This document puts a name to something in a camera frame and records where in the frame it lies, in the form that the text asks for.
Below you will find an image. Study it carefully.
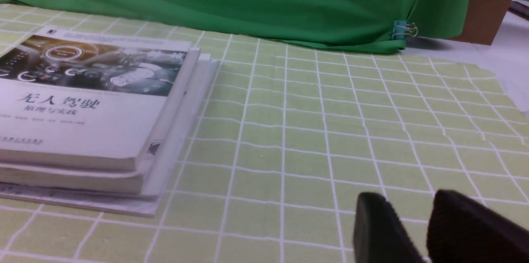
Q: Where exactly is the green checkered tablecloth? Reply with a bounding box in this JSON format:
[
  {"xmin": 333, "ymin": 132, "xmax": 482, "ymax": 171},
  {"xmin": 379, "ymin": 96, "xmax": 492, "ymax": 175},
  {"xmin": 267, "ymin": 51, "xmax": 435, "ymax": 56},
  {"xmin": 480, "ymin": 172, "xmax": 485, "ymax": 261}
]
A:
[{"xmin": 1, "ymin": 4, "xmax": 528, "ymax": 263}]

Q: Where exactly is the white top book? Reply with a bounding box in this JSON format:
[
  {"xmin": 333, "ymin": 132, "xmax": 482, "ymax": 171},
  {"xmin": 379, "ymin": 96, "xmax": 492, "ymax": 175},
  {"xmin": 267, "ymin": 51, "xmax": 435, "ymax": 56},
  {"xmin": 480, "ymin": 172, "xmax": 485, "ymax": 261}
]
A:
[{"xmin": 0, "ymin": 27, "xmax": 200, "ymax": 171}]

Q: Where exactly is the white book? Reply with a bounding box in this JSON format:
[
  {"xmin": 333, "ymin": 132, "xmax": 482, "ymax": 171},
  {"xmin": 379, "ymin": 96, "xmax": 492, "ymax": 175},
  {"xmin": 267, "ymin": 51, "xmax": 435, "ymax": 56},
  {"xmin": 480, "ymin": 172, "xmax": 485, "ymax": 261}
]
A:
[
  {"xmin": 0, "ymin": 27, "xmax": 200, "ymax": 171},
  {"xmin": 1, "ymin": 54, "xmax": 219, "ymax": 201}
]

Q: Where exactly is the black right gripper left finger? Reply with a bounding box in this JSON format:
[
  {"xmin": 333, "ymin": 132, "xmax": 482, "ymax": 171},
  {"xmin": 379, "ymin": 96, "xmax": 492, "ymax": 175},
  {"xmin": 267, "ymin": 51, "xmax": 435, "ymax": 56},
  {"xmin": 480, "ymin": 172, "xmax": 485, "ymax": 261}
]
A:
[{"xmin": 352, "ymin": 192, "xmax": 424, "ymax": 263}]

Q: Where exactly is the white middle book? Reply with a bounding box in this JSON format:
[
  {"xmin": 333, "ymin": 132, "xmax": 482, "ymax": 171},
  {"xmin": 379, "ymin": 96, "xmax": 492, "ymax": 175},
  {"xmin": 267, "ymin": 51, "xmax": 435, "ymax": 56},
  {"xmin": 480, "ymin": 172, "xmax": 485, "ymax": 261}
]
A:
[{"xmin": 1, "ymin": 54, "xmax": 219, "ymax": 201}]

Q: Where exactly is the thin bottom booklet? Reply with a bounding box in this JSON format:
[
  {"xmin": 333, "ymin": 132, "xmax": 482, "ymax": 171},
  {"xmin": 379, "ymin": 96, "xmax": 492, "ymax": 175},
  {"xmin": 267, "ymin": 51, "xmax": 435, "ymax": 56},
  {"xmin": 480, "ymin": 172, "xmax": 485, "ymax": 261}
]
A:
[{"xmin": 0, "ymin": 184, "xmax": 164, "ymax": 218}]

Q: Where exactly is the brown cardboard box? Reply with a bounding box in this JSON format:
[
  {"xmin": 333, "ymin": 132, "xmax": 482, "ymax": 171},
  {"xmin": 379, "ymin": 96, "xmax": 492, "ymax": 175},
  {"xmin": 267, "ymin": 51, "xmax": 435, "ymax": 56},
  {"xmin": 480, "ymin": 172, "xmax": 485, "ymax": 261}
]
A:
[{"xmin": 452, "ymin": 0, "xmax": 512, "ymax": 45}]

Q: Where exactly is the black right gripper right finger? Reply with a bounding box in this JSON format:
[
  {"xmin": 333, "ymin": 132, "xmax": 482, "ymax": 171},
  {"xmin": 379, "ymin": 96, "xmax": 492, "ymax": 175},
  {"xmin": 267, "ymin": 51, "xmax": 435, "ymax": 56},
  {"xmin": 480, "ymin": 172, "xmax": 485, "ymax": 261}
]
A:
[{"xmin": 427, "ymin": 189, "xmax": 529, "ymax": 263}]

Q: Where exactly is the teal binder clip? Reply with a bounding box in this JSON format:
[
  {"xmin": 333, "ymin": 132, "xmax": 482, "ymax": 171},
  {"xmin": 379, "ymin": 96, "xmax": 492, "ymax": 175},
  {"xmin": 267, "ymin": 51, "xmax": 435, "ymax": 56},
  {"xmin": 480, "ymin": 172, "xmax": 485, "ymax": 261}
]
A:
[{"xmin": 391, "ymin": 20, "xmax": 418, "ymax": 41}]

